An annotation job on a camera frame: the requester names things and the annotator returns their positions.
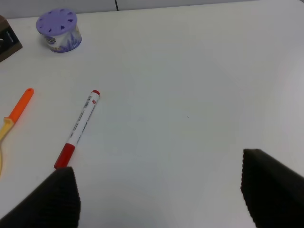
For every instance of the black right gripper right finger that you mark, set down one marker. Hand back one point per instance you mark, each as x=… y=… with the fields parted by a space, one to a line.
x=273 y=193

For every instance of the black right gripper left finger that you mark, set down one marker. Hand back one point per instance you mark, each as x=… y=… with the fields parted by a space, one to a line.
x=55 y=203

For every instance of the red and white marker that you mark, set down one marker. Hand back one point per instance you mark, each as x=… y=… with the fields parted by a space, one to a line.
x=77 y=131

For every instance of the brown coffee capsule box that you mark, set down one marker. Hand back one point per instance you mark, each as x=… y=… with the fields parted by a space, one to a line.
x=9 y=42

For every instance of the purple lid air freshener tub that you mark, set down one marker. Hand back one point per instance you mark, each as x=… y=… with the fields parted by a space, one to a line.
x=59 y=29

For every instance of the orange handled wooden spatula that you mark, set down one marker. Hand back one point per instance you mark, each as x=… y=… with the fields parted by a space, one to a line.
x=10 y=121

